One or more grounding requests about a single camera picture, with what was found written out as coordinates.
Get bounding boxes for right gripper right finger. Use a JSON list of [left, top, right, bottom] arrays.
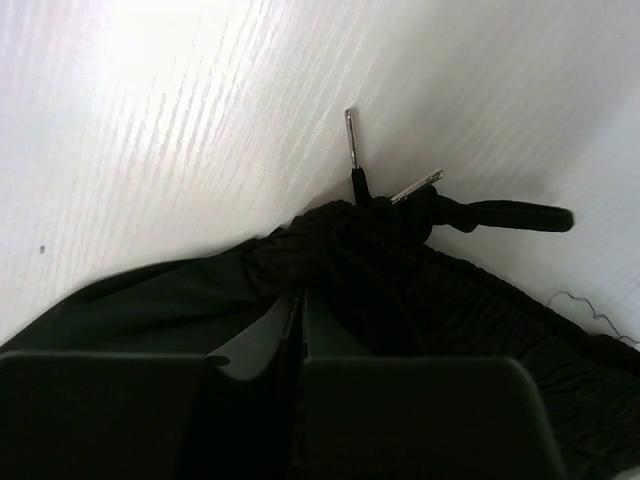
[[302, 293, 566, 479]]

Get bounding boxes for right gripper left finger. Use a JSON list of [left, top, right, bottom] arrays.
[[1, 294, 300, 479]]

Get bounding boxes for black trousers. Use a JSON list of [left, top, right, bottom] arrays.
[[1, 165, 639, 479]]

